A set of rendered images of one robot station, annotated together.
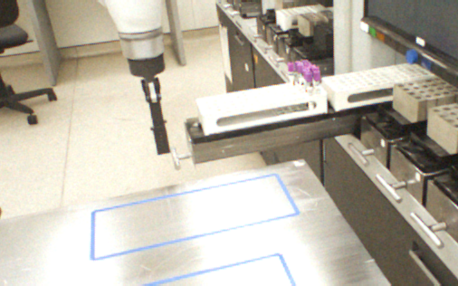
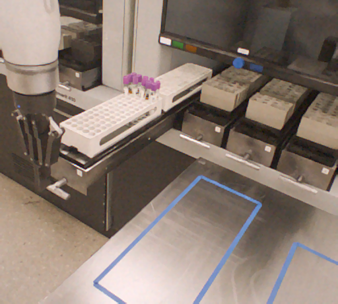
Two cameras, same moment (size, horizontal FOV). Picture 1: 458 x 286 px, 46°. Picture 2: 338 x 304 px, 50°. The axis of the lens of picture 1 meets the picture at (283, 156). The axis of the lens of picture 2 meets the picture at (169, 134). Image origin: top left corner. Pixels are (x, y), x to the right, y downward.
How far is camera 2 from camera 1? 0.74 m
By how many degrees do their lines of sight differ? 40
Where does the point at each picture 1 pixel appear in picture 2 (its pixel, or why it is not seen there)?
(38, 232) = not seen: outside the picture
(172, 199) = (154, 232)
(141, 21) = (51, 50)
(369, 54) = (159, 62)
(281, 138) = (141, 142)
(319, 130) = (160, 129)
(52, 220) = not seen: outside the picture
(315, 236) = (294, 217)
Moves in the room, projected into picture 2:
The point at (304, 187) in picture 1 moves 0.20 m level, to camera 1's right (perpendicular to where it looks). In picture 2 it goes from (234, 180) to (282, 152)
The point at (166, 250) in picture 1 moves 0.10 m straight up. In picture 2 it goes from (221, 285) to (234, 240)
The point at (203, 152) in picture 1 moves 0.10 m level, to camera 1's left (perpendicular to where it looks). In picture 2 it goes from (93, 174) to (52, 191)
